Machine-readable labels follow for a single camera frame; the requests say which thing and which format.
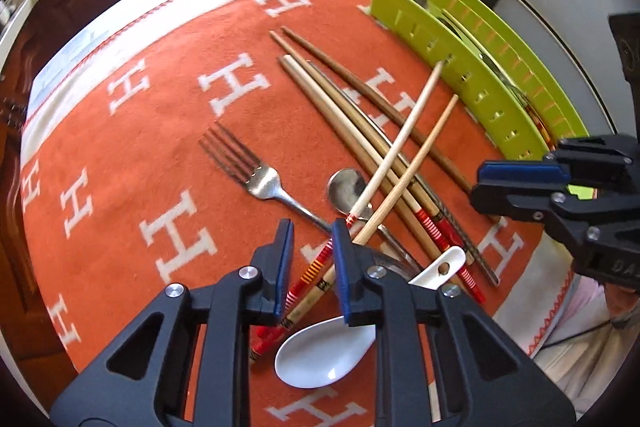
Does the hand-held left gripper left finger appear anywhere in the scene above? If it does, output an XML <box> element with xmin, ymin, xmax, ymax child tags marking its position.
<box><xmin>50</xmin><ymin>218</ymin><xmax>296</xmax><ymax>427</ymax></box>

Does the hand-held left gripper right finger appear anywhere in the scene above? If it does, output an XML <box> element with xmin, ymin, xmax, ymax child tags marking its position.
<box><xmin>331</xmin><ymin>218</ymin><xmax>578</xmax><ymax>427</ymax></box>

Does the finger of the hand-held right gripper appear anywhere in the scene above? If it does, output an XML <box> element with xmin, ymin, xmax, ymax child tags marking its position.
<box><xmin>477</xmin><ymin>134</ymin><xmax>638</xmax><ymax>188</ymax></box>
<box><xmin>470</xmin><ymin>186</ymin><xmax>601</xmax><ymax>253</ymax></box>

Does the light chopstick red striped end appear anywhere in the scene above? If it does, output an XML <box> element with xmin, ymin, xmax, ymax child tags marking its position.
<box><xmin>525</xmin><ymin>102</ymin><xmax>551</xmax><ymax>142</ymax></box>

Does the small metal spoon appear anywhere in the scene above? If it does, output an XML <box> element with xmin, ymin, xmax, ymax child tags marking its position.
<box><xmin>327</xmin><ymin>168</ymin><xmax>423</xmax><ymax>275</ymax></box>

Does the metal fork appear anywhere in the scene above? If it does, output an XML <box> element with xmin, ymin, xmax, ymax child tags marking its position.
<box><xmin>199</xmin><ymin>122</ymin><xmax>333</xmax><ymax>233</ymax></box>

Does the white ceramic spoon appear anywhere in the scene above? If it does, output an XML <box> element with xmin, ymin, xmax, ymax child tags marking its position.
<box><xmin>274</xmin><ymin>246</ymin><xmax>467</xmax><ymax>389</ymax></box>

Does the green plastic utensil tray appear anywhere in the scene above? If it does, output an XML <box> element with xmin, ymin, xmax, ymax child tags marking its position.
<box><xmin>367</xmin><ymin>0</ymin><xmax>590</xmax><ymax>168</ymax></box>

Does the dark brown wooden chopstick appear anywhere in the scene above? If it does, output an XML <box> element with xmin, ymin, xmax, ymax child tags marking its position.
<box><xmin>282</xmin><ymin>26</ymin><xmax>476</xmax><ymax>194</ymax></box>

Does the grey refrigerator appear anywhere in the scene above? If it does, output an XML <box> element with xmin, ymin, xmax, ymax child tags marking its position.
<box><xmin>490</xmin><ymin>0</ymin><xmax>640</xmax><ymax>132</ymax></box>

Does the orange printed blanket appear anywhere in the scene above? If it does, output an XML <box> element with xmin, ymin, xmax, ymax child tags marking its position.
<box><xmin>20</xmin><ymin>0</ymin><xmax>576</xmax><ymax>427</ymax></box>

